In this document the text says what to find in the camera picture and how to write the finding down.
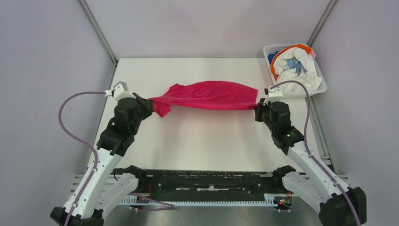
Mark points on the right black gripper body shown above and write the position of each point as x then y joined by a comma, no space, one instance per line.
271,126

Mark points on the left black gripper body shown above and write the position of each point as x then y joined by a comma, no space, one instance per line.
137,121

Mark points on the pink t shirt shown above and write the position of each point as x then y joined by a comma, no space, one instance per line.
207,95

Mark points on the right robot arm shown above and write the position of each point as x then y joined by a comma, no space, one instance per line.
334,200

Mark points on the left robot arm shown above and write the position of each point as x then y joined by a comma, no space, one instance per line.
88,206

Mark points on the blue garment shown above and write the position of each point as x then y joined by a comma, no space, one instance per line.
270,57

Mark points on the white t shirt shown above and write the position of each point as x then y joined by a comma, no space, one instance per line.
296,63

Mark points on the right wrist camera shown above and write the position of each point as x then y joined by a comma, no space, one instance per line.
273,94

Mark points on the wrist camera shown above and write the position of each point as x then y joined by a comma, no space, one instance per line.
273,94
119,91

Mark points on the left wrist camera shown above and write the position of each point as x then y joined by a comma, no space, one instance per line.
119,91

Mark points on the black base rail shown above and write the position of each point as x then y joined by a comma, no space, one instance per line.
204,186

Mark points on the white cable duct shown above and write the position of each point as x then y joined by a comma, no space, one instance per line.
268,201

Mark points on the right aluminium corner post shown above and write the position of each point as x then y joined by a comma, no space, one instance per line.
321,22

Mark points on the aluminium corner post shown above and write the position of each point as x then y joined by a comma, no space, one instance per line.
98,31
321,22

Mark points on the left aluminium corner post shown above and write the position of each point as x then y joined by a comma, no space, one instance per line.
98,31

